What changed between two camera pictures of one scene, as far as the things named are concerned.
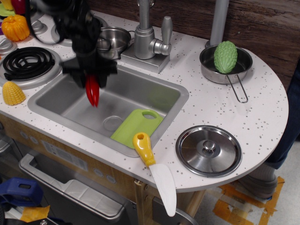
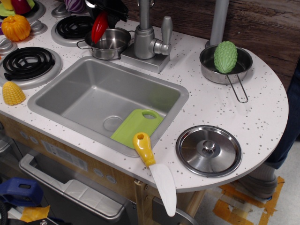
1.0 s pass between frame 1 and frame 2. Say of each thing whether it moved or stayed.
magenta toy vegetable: stayed
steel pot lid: stayed
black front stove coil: stayed
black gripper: moved
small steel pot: stayed
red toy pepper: moved
